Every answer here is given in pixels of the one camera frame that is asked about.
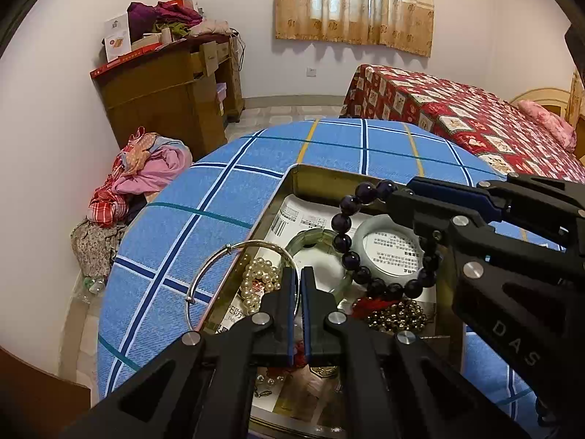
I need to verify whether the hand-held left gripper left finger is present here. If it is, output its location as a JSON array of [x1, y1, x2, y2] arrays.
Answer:
[[59, 266, 297, 439]]

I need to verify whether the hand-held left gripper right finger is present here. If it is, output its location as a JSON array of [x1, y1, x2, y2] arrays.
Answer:
[[300, 266, 531, 439]]

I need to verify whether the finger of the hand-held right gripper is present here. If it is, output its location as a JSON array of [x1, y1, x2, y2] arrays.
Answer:
[[388, 189, 585, 378], [406, 172, 585, 250]]

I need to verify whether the white pearl bracelet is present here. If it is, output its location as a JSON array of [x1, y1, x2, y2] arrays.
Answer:
[[240, 258, 284, 315]]

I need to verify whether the gold bead bracelet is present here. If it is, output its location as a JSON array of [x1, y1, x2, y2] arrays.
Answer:
[[368, 299, 431, 333]]

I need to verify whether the thin silver bangle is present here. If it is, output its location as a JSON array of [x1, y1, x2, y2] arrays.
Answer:
[[185, 240, 302, 331]]

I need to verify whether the dark purple bead bracelet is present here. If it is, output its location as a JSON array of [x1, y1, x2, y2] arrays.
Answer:
[[332, 180, 442, 301]]

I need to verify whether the rectangular metal tin box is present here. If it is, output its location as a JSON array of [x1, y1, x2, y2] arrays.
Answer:
[[189, 164, 468, 439]]

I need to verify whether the cream wooden headboard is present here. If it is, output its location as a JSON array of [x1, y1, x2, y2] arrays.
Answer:
[[509, 71, 585, 157]]

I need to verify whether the pink pillow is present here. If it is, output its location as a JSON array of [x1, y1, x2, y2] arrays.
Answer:
[[517, 100, 578, 151]]

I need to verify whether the bed with red quilt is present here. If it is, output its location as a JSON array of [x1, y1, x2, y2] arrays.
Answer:
[[339, 64, 585, 184]]

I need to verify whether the grey jade bangle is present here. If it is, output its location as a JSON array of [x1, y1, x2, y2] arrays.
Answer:
[[352, 215, 436, 292]]

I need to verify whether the printed magazine page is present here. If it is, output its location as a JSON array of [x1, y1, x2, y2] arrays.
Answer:
[[218, 194, 436, 424]]

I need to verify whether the blue checked tablecloth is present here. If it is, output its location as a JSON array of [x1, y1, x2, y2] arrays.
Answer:
[[97, 118, 585, 424]]

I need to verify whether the clear plastic bottle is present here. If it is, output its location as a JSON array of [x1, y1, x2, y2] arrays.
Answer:
[[73, 274, 107, 304]]

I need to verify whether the pink and red clothes pile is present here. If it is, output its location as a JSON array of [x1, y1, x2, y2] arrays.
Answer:
[[87, 127, 193, 228]]

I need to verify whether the wide beige patterned curtain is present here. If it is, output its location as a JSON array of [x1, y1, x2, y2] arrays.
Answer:
[[274, 0, 435, 58]]

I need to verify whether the floral patterned cloth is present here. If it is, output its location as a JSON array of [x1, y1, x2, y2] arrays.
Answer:
[[71, 218, 129, 281]]

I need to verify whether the wooden desk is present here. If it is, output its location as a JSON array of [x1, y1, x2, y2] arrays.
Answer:
[[90, 34, 246, 162]]

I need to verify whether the brown wooden board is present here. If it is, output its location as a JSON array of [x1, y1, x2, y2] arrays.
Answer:
[[0, 345, 92, 439]]

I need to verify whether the flat red box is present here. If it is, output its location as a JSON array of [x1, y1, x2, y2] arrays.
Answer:
[[90, 43, 163, 79]]

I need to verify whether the pile of clothes on desk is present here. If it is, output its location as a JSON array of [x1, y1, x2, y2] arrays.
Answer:
[[127, 0, 234, 40]]

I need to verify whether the white printed box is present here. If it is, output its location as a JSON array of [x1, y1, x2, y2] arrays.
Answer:
[[103, 14, 133, 63]]

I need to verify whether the green segmented stone bracelet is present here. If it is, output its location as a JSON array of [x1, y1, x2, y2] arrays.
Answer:
[[286, 231, 355, 299]]

